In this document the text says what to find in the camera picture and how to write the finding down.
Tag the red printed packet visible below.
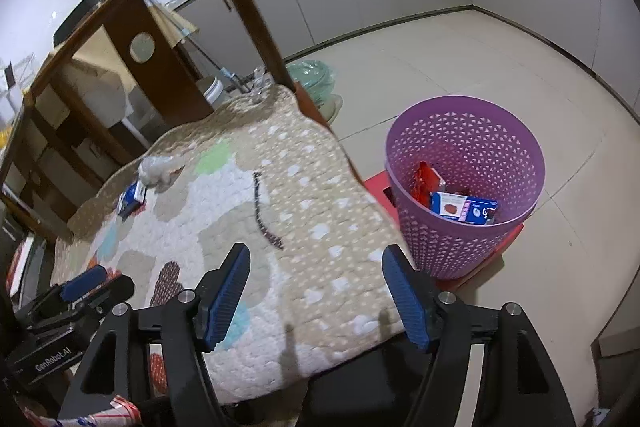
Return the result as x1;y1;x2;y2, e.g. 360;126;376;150
21;395;142;427

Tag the green plastic bag on floor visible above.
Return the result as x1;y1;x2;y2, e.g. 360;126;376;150
286;60;343;124

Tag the dark wooden chair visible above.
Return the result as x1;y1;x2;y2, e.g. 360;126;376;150
22;0;331;138
1;87;134;243

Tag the mop with metal handle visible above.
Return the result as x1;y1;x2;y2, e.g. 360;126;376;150
146;0;248;94

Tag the blue white tissue pack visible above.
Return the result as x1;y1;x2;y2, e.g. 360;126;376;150
117;181;146;220

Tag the clear plastic table clip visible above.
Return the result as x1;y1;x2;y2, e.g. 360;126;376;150
250;66;269;104

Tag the trash pile inside basket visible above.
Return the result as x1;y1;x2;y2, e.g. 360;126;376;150
410;161;499;225

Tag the purple perforated waste basket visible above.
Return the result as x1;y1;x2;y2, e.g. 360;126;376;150
384;94;548;282

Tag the quilted patchwork table cover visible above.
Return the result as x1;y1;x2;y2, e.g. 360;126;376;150
52;86;402;404

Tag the clear plastic bag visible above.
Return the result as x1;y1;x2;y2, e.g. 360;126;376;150
138;156;186;187

